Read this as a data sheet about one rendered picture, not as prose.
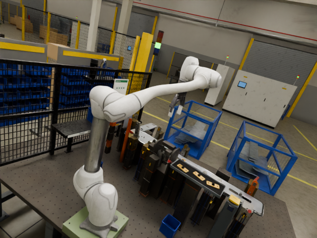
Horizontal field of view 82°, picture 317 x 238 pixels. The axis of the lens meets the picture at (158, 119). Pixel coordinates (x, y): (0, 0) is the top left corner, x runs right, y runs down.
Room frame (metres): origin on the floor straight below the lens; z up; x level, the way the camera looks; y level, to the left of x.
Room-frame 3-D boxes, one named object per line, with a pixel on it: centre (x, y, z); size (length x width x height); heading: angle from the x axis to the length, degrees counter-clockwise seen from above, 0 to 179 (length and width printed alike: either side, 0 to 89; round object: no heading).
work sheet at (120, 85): (2.04, 0.53, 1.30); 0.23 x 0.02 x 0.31; 151
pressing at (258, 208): (1.46, -0.34, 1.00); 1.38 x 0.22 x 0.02; 61
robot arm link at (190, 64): (1.29, -0.11, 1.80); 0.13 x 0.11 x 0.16; 53
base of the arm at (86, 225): (0.85, 0.16, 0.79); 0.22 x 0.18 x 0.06; 80
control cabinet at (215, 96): (10.13, -2.66, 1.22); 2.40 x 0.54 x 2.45; 157
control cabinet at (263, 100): (8.65, -4.04, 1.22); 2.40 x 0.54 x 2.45; 70
